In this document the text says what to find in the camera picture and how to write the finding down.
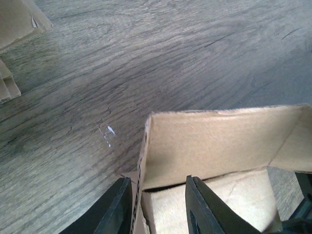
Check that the brown cardboard box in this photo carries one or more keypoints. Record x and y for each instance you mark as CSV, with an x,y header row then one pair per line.
x,y
230,151

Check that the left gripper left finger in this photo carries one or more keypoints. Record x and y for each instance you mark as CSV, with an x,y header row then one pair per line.
x,y
110,214

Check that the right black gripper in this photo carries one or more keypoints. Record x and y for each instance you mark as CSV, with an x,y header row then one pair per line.
x,y
300,222

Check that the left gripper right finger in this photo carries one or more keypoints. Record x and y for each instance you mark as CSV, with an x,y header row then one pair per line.
x,y
208,214

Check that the stack of flat cardboard sheets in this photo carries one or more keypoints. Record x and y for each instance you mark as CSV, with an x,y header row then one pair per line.
x,y
19,20

